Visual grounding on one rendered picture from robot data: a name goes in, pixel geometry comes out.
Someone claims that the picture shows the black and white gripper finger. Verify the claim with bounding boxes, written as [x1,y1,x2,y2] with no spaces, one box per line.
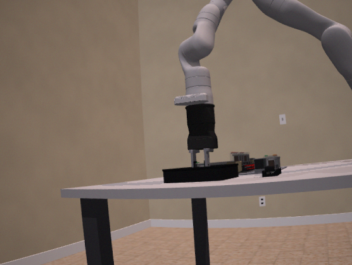
[189,150,199,167]
[203,148,213,167]

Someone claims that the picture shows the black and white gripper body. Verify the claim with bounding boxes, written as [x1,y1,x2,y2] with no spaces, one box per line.
[174,86,218,150]

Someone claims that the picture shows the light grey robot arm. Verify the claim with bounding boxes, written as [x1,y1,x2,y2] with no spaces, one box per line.
[178,0,352,90]

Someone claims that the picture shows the grey relay with green button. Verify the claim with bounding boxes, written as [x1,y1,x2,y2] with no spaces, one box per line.
[194,162,204,167]

